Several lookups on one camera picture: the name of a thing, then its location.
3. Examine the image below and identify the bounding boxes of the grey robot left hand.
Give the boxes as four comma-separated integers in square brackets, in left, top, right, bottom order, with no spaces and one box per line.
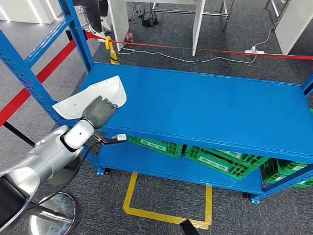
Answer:
[81,94,118,130]

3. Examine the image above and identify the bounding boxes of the white plastic body panel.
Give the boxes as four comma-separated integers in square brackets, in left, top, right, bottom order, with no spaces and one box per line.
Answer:
[52,75,127,120]

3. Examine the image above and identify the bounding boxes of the blue metal shelf rack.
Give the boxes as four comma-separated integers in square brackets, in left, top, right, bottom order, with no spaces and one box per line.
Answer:
[0,0,313,206]

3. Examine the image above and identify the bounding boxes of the green plastic crate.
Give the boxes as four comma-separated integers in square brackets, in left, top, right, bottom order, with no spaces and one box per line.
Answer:
[292,176,313,189]
[260,158,309,185]
[127,134,184,160]
[183,144,270,181]

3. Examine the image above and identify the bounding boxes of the white desk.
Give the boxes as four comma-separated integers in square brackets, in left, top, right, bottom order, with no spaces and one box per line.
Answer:
[107,0,207,57]

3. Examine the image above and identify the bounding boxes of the person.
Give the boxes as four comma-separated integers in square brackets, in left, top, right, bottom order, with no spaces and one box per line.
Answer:
[72,0,112,43]

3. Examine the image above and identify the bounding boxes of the white power strip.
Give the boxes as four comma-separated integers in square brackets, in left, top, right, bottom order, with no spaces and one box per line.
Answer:
[244,46,265,55]

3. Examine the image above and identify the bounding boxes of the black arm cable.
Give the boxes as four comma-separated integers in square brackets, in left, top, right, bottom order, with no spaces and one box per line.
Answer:
[26,140,106,212]

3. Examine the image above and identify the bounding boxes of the chrome frame table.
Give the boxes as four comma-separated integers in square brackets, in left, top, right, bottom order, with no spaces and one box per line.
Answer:
[149,0,236,32]

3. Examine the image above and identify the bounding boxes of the white plug cable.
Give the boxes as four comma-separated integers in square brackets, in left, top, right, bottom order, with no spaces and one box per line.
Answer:
[253,19,282,49]

